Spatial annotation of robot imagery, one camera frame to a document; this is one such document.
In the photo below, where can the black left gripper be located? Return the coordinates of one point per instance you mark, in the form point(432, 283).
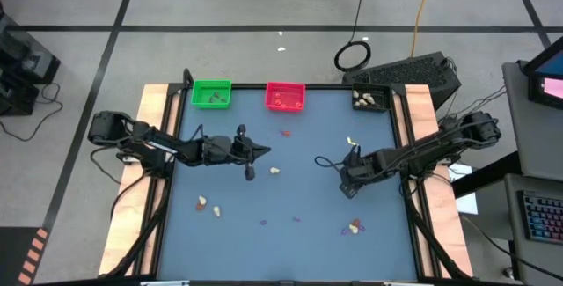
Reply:
point(220, 149)

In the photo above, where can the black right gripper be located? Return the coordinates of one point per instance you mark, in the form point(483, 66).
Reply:
point(369, 167)

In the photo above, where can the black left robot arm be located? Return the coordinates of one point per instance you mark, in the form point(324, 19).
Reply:
point(145, 141)

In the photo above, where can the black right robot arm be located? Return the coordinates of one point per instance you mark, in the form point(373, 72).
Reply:
point(418, 151)

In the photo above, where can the yellow tape tag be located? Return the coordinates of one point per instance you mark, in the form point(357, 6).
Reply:
point(352, 141)

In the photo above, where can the red plastic basket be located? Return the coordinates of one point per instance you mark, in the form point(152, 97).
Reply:
point(292, 92)

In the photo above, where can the black plastic basket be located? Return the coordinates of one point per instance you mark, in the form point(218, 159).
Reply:
point(382, 101)

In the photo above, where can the green plastic basket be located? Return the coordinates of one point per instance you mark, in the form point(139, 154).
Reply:
point(200, 90)

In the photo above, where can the black mesh computer tower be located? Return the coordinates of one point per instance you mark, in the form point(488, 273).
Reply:
point(409, 72)

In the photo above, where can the wooden table side board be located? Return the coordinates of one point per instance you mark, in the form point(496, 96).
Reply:
point(451, 233)
point(121, 233)

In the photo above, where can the white paper sheet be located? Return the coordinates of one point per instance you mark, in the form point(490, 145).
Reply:
point(467, 202)

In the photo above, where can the grey desk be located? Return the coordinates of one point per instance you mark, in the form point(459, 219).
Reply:
point(541, 145)

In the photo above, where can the backlit black keyboard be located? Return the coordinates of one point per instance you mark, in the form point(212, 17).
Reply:
point(543, 217)

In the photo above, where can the black monitor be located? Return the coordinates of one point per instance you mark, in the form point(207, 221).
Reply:
point(552, 85)

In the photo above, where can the black equipment stack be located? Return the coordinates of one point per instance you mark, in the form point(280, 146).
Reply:
point(22, 61)

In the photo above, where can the black orange striped mat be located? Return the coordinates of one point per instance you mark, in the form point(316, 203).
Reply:
point(17, 255)

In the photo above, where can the silver metal bracket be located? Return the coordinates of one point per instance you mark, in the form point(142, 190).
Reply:
point(165, 283)
point(407, 283)

